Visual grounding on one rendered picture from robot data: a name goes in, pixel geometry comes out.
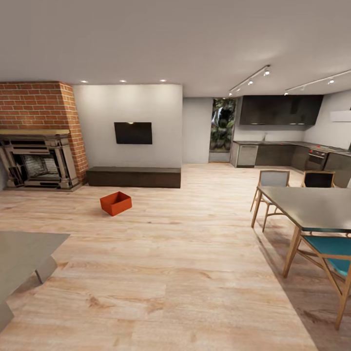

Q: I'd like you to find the storage box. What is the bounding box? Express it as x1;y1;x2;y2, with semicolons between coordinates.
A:
100;192;132;216

